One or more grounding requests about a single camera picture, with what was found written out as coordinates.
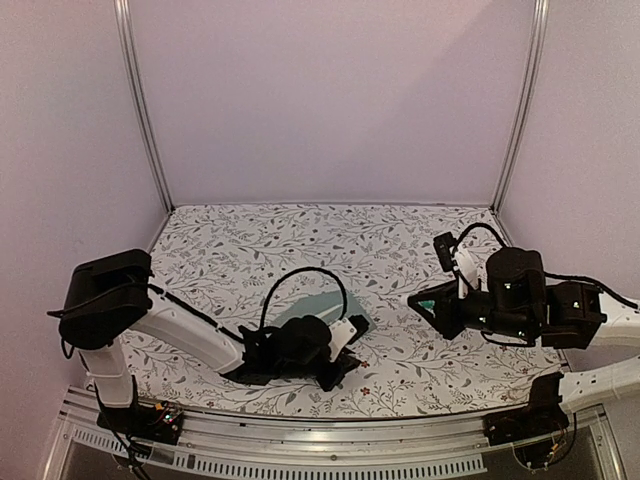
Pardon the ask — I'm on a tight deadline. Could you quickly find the right aluminium frame post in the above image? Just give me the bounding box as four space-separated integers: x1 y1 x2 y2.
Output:
490 0 549 216

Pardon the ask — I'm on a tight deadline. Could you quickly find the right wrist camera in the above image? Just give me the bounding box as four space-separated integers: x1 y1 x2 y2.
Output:
433 232 457 273

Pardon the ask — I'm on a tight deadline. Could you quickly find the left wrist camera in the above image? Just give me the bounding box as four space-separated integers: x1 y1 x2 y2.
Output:
329 315 369 357

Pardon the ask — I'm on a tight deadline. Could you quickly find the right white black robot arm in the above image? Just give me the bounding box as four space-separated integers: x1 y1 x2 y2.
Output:
407 247 639 350

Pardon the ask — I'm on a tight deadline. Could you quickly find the beige letter paper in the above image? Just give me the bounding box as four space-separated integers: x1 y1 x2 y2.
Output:
317 305 343 323

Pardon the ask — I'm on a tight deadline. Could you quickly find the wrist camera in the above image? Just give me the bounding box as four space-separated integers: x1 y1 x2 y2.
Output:
433 232 457 273
329 315 369 357

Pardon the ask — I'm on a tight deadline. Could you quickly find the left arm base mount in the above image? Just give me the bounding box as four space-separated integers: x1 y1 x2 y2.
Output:
97 401 184 446

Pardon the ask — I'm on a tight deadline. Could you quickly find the left black camera cable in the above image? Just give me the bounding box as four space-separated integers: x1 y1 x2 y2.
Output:
259 267 349 336

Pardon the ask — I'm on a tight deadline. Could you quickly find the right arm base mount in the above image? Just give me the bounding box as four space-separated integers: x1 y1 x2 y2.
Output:
482 405 569 446

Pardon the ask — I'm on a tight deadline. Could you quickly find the front aluminium rail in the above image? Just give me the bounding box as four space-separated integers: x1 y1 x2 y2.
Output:
43 387 639 479

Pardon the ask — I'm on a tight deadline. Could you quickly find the teal blue envelope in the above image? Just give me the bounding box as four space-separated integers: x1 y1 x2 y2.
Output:
266 290 376 332

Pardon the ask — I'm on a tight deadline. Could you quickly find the aluminium frame post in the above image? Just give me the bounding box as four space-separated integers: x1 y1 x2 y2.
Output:
490 0 549 216
113 0 175 215

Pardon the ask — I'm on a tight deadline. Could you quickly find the floral patterned table mat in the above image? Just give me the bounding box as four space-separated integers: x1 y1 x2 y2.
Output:
121 204 564 419

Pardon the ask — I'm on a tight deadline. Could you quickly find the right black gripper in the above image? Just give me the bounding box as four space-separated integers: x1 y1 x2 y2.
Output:
408 279 534 341

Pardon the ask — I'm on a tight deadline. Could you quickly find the left aluminium frame post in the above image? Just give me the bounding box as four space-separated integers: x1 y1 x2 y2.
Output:
113 0 175 215

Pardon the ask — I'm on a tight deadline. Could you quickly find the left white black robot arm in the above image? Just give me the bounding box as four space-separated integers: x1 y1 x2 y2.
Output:
49 249 369 434

